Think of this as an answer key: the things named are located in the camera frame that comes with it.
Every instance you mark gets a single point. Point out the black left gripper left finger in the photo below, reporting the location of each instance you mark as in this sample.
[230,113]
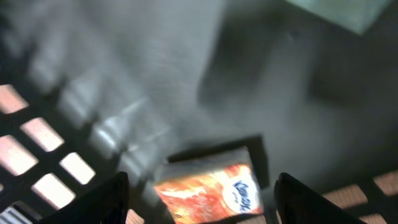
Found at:
[105,204]

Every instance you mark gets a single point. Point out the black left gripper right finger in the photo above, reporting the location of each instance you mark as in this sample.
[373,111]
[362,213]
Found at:
[298,204]

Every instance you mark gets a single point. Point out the small orange snack box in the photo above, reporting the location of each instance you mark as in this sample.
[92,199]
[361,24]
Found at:
[210,188]

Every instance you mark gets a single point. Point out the grey plastic mesh basket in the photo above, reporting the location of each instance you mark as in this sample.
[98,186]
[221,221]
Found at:
[310,87]

